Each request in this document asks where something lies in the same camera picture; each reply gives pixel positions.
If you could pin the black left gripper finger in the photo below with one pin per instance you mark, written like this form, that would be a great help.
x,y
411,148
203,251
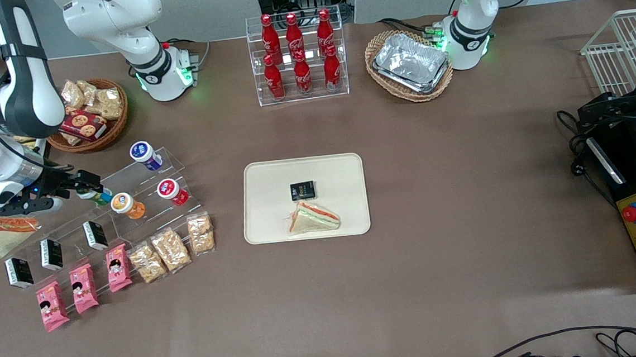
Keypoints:
x,y
609,101
610,117

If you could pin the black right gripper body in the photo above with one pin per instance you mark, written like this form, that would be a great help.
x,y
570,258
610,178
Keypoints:
x,y
58,183

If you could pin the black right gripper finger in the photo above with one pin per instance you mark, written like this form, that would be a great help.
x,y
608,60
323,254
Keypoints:
x,y
85,193
89,179

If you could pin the green gum bottle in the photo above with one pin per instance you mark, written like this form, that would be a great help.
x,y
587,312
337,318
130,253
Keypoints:
x,y
104,197

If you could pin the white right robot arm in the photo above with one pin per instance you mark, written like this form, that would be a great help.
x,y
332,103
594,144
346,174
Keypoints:
x,y
116,13

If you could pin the orange gum bottle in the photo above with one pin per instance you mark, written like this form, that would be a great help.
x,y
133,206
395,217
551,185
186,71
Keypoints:
x,y
125,204

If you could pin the blue gum bottle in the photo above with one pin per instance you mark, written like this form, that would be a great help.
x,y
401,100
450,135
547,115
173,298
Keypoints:
x,y
144,153

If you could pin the red gum bottle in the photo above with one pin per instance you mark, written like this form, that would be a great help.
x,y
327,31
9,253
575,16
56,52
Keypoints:
x,y
170,190

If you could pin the beige plastic tray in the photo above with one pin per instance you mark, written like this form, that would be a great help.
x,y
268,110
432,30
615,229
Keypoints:
x,y
275,204

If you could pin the aluminium foil tray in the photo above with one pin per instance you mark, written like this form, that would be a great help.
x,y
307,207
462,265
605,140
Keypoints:
x,y
410,63

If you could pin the small black white box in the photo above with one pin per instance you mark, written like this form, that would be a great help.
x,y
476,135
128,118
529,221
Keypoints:
x,y
96,235
52,254
19,272

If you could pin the clear peanut brittle pack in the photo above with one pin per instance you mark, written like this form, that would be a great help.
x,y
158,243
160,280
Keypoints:
x,y
201,233
147,262
171,250
109,103
89,91
70,138
72,94

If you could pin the round brown wicker basket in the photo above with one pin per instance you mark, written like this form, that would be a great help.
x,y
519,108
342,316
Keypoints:
x,y
113,131

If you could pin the red cookie box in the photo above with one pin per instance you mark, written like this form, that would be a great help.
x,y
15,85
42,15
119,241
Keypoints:
x,y
83,125

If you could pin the clear acrylic stepped shelf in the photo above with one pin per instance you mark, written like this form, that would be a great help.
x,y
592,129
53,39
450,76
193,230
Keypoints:
x,y
145,182

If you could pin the black machine with yellow panel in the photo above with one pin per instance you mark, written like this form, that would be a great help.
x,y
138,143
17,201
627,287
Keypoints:
x,y
626,185

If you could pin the wrapped triangle sandwich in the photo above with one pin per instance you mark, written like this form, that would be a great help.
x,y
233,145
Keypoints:
x,y
312,219
0,240

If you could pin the pink snack pack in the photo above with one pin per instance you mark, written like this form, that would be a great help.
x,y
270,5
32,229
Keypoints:
x,y
118,268
84,288
51,306

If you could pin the red emergency stop button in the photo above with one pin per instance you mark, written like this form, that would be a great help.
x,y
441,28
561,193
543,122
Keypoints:
x,y
634,213

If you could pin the red cola bottle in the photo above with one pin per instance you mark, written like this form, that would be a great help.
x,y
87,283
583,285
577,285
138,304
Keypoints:
x,y
294,34
303,76
270,39
332,71
274,81
325,29

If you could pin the black box with green print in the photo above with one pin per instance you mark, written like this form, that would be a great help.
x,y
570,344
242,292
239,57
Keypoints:
x,y
302,191

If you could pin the oval light wicker basket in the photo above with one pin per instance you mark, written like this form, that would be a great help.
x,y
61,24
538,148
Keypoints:
x,y
396,92

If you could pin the clear acrylic bottle rack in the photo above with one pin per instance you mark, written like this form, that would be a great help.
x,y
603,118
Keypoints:
x,y
315,97

